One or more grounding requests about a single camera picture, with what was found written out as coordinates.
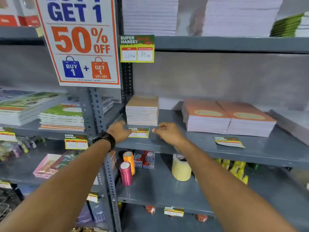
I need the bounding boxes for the person's right hand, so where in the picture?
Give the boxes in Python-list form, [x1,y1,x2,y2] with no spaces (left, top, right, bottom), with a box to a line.
[152,122,188,148]

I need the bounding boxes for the person's left hand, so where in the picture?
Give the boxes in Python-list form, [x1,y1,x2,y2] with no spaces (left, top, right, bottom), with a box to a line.
[106,121,133,144]

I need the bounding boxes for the person's right forearm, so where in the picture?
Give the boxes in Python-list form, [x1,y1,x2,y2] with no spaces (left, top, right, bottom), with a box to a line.
[176,140,298,232]

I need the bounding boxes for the person's left forearm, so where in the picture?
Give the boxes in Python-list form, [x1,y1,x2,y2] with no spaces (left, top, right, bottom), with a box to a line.
[0,140,111,232]

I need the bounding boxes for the black wristwatch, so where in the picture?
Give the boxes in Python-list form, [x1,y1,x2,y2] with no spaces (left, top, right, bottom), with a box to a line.
[93,132,116,152]

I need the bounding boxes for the stack of brown notebooks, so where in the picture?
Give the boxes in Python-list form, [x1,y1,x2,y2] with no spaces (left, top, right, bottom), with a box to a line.
[125,96,159,126]

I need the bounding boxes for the orange ribbon roll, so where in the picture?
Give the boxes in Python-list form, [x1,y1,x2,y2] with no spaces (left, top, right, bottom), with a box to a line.
[123,151,136,176]

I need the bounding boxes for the red blue small box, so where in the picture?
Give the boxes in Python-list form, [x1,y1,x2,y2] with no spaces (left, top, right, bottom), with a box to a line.
[133,150,145,168]
[143,151,155,169]

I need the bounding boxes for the stack of striped edge books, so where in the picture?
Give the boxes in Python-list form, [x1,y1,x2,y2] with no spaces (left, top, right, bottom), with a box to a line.
[102,97,114,114]

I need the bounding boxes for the pink ribbon roll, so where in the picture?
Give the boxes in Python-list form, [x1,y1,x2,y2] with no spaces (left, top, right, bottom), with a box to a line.
[119,161,133,186]

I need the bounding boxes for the cream masking tape roll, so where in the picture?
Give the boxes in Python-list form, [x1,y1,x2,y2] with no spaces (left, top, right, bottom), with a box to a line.
[171,154,192,182]

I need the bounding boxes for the stack of orange notebooks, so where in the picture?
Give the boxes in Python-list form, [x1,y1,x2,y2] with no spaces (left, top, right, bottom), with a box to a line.
[217,101,277,138]
[181,99,231,135]

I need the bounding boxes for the grey metal shelf rack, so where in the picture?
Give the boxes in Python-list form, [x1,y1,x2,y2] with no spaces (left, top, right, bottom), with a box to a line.
[0,26,126,232]
[115,0,309,232]

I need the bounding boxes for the stack of green cover books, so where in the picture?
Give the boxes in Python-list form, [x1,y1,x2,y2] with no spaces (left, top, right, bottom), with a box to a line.
[38,103,85,132]

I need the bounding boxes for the dark red flat box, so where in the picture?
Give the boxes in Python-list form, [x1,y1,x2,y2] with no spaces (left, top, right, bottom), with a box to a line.
[50,150,80,170]

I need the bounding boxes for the group of yellow bottles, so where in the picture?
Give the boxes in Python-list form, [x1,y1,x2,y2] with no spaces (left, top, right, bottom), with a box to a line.
[214,158,249,185]

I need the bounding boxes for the pink flat box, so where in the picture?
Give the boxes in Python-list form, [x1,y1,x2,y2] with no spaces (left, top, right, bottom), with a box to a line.
[33,154,62,179]

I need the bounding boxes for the purple packet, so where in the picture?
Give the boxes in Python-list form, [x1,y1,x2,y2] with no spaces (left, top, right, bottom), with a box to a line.
[77,201,107,225]

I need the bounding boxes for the white orange promotion poster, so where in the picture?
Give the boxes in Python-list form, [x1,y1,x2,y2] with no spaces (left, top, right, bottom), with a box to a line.
[34,0,121,89]

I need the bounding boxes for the stack of pale green books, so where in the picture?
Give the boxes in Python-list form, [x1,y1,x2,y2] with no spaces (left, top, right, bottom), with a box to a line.
[0,91,67,126]

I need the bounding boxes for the group of small colourful toys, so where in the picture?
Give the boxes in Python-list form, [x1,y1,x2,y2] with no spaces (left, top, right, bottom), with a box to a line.
[0,136,37,163]

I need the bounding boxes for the grey flat book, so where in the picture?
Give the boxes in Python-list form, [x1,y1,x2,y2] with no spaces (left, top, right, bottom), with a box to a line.
[267,109,309,147]

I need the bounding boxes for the tall stack of white notebooks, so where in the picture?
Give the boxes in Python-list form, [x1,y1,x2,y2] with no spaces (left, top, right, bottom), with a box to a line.
[202,0,284,37]

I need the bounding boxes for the red white packets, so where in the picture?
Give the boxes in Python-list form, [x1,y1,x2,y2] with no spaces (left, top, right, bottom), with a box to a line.
[0,0,42,27]

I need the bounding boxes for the stack of green edged books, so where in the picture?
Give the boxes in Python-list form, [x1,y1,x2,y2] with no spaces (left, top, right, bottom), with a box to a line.
[270,11,309,38]

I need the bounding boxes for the black wire basket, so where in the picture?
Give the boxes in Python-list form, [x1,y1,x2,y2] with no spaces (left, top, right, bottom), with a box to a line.
[0,188,12,221]

